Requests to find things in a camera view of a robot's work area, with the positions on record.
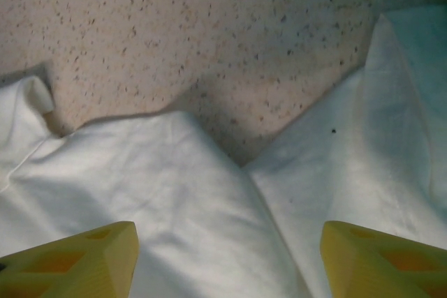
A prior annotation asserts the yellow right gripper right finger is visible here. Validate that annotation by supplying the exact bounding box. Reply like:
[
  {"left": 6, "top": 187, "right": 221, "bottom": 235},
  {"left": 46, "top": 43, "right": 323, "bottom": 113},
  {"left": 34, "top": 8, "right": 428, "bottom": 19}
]
[{"left": 321, "top": 220, "right": 447, "bottom": 298}]

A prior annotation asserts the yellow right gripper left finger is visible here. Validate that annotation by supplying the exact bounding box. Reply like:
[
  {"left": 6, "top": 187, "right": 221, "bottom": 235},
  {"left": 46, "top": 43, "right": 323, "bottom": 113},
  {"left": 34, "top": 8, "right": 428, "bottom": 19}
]
[{"left": 0, "top": 221, "right": 140, "bottom": 298}]

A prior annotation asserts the white t-shirt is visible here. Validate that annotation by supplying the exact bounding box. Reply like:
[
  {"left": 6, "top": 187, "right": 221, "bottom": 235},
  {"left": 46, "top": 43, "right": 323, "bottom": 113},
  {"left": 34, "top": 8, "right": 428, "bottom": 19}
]
[{"left": 0, "top": 6, "right": 447, "bottom": 298}]

